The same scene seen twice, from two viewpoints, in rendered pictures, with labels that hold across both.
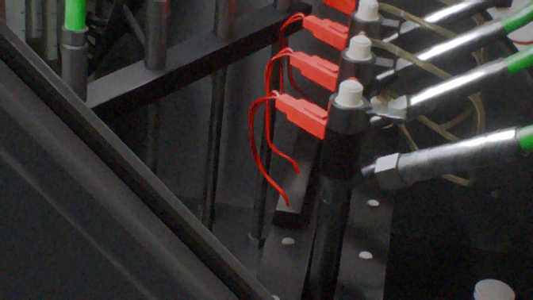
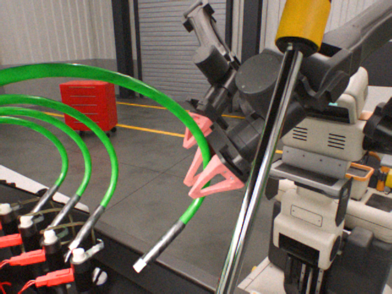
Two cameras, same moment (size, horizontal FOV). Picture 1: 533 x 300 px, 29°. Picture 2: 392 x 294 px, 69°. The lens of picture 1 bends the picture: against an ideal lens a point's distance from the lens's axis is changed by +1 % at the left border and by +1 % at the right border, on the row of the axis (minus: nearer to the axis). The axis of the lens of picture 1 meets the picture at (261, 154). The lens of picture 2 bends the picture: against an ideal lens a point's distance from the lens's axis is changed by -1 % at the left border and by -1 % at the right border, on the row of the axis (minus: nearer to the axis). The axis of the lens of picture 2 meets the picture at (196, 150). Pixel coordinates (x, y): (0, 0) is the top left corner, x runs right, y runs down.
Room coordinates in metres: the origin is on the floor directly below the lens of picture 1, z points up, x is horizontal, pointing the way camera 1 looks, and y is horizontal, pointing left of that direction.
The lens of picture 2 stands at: (0.32, 0.18, 1.46)
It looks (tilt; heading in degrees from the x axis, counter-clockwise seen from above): 21 degrees down; 298
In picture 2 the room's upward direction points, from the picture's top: straight up
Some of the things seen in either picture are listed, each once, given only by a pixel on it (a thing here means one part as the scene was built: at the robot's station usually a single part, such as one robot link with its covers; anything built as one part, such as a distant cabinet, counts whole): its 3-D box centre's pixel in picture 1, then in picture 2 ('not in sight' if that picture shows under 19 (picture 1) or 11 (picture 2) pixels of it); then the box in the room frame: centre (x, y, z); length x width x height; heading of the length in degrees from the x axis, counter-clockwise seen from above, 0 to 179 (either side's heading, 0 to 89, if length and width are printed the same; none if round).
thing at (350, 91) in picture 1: (349, 101); (79, 257); (0.65, -0.06, 1.14); 0.02 x 0.02 x 0.03
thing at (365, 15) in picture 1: (366, 17); (26, 224); (0.81, -0.07, 1.14); 0.02 x 0.02 x 0.03
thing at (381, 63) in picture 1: (376, 56); (58, 234); (0.73, -0.08, 1.14); 0.03 x 0.02 x 0.01; 84
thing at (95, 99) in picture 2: not in sight; (90, 109); (3.95, -3.10, 0.43); 0.70 x 0.46 x 0.86; 25
